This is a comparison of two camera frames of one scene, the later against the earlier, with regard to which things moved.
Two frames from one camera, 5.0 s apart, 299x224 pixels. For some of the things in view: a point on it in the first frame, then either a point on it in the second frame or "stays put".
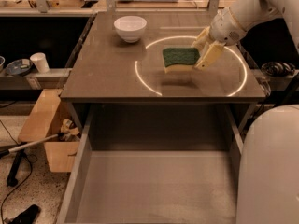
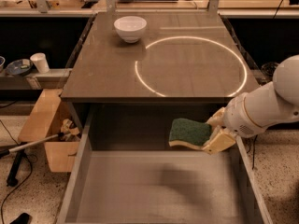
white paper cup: (40, 62) stays put
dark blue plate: (19, 66) stays put
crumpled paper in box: (71, 133) stays put
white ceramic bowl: (130, 27) stays put
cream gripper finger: (202, 39) to (218, 119)
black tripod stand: (12, 181) stays put
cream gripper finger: (209, 56) to (220, 141)
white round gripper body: (224, 29) to (235, 115)
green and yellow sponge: (179, 59) to (190, 133)
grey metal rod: (5, 152) stays put
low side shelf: (49, 79) stays put
